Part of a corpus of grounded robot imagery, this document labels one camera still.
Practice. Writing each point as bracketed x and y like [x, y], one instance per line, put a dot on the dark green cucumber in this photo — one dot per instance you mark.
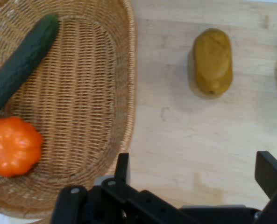
[23, 60]

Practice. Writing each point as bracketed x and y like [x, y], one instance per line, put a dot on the orange toy pumpkin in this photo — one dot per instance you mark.
[12, 147]

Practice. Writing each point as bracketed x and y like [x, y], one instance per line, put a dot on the brown potato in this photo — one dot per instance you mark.
[213, 63]

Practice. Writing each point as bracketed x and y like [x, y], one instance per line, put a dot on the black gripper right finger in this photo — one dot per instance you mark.
[271, 172]

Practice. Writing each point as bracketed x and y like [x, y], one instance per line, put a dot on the woven wicker basket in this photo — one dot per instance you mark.
[82, 93]

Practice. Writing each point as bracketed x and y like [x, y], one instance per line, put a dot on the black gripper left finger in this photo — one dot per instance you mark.
[119, 200]

